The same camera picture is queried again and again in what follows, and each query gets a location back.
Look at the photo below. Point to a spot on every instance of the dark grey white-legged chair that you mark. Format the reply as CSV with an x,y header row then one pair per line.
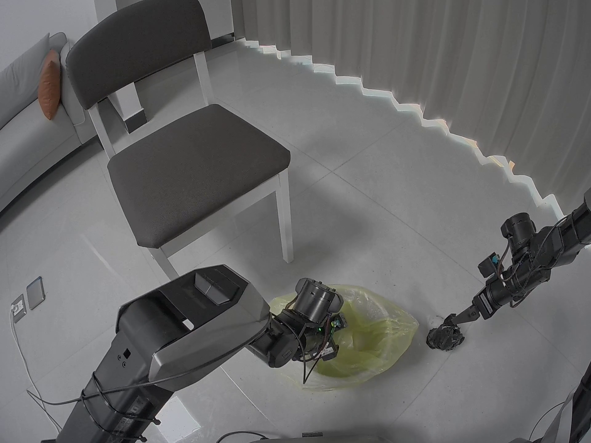
x,y
194,169

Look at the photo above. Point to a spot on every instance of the yellow plastic bag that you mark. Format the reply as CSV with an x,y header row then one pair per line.
x,y
378,339

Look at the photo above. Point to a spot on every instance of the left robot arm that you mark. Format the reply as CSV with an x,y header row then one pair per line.
x,y
184,321

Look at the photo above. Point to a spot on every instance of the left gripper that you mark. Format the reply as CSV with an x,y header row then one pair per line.
x,y
325,346

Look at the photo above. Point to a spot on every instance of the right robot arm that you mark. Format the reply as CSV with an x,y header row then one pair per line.
x,y
554,242

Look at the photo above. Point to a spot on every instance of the grey sofa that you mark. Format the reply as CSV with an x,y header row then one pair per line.
x,y
27,155

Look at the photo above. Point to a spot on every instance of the orange cushion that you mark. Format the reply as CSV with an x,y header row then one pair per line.
x,y
50,86

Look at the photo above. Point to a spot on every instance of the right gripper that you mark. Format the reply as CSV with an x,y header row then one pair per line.
x,y
491,298

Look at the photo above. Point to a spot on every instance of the pale beige curtain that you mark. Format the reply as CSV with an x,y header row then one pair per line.
x,y
415,39

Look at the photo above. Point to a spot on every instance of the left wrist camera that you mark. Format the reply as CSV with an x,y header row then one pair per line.
x,y
339,322

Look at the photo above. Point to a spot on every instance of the black plastic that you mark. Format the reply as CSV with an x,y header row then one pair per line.
x,y
445,339

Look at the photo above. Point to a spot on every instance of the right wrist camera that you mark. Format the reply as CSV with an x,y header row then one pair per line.
x,y
489,266

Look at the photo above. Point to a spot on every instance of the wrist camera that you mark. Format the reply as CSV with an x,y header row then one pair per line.
x,y
489,266
339,322

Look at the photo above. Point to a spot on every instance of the grey cushion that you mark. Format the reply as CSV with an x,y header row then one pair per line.
x,y
21,81

